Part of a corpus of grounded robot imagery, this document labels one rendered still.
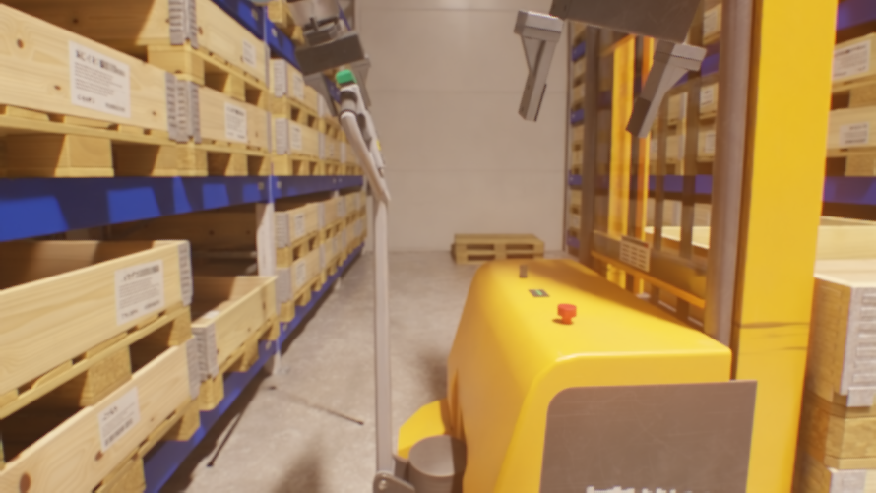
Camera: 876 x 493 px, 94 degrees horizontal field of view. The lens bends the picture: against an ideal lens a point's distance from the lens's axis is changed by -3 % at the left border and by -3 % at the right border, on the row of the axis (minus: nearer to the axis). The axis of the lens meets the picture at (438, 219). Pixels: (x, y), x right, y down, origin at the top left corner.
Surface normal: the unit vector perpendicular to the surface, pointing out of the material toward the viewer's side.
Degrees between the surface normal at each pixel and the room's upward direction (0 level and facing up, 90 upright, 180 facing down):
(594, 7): 113
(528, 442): 90
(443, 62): 90
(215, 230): 90
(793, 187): 90
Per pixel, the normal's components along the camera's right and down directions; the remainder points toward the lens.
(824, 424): -1.00, 0.00
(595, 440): 0.04, 0.11
